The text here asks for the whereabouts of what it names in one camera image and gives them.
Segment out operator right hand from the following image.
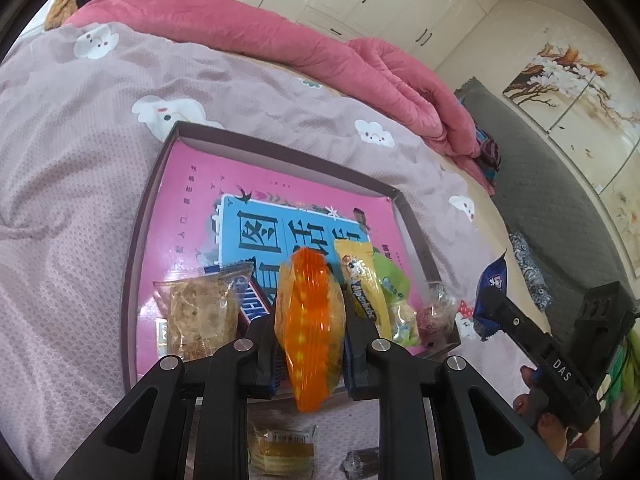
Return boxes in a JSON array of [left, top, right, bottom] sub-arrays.
[[512, 393, 567, 460]]

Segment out colourful folded clothes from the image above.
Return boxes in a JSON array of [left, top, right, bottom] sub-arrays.
[[475, 127, 501, 184]]

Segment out pink fleece blanket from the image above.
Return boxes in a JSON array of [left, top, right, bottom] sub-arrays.
[[66, 0, 495, 194]]

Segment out small yellow cake packet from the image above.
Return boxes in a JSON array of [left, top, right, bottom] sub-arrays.
[[247, 424, 318, 479]]

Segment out orange biscuit pack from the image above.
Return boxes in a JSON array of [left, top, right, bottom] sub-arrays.
[[274, 247, 346, 413]]

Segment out dark chocolate cake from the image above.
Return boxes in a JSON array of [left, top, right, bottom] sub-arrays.
[[341, 446, 380, 480]]

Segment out clear bag rice crackers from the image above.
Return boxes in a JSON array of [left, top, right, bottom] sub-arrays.
[[154, 261, 253, 362]]

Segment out blue Oreo packet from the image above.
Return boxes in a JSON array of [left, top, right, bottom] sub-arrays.
[[473, 254, 508, 340]]

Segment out yellow Alpenliebe candy packet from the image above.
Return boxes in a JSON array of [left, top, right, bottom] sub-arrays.
[[334, 240, 392, 339]]

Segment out floral wall painting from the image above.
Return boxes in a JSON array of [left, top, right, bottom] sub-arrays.
[[502, 39, 639, 273]]

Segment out tan fuzzy garment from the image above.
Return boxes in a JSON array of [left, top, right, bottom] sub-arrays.
[[43, 0, 78, 32]]

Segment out green milk candy bag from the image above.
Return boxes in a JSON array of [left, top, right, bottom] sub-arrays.
[[373, 252, 420, 348]]

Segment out clear pink candy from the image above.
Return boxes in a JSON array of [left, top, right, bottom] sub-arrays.
[[416, 281, 459, 348]]

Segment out dark cardboard box tray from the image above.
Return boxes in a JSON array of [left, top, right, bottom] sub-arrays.
[[120, 120, 461, 401]]

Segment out grey padded headboard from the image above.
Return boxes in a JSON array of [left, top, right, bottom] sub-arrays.
[[456, 78, 630, 344]]

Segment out dark patterned pillow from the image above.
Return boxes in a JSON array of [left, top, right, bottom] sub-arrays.
[[509, 232, 553, 312]]

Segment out Snickers bar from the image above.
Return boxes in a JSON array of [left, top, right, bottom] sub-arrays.
[[238, 278, 273, 335]]

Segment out lilac patterned bed sheet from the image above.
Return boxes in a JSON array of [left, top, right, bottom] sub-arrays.
[[0, 22, 536, 480]]

